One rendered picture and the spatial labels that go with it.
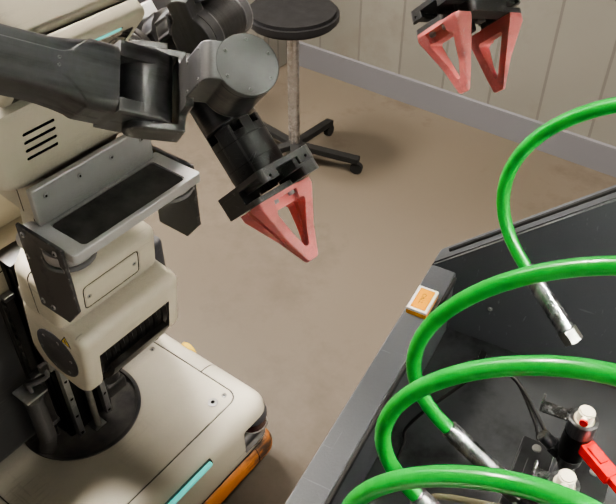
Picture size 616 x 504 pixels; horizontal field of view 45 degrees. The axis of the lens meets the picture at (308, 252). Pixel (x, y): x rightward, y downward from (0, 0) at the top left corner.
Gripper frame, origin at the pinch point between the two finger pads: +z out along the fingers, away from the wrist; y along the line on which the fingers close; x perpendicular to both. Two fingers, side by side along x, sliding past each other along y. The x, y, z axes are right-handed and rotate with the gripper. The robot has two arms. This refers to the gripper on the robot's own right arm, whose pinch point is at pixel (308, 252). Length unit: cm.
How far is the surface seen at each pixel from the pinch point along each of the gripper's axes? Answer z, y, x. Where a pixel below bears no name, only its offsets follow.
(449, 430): 20.9, 6.4, -0.7
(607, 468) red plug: 32.2, 11.9, 8.9
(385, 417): 13.5, 12.6, -9.4
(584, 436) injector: 29.0, 10.6, 9.6
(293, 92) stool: -40, -163, 129
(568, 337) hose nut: 22.4, 7.2, 17.8
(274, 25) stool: -59, -137, 117
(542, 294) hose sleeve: 17.2, 6.4, 18.5
